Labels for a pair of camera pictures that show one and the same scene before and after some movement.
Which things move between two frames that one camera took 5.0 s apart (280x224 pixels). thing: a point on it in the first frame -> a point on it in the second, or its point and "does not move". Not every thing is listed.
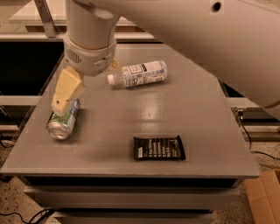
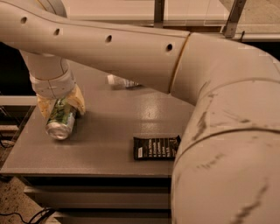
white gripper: x=88 y=60 -> x=54 y=86
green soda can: x=59 y=126 does not move
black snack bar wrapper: x=158 y=148 does not move
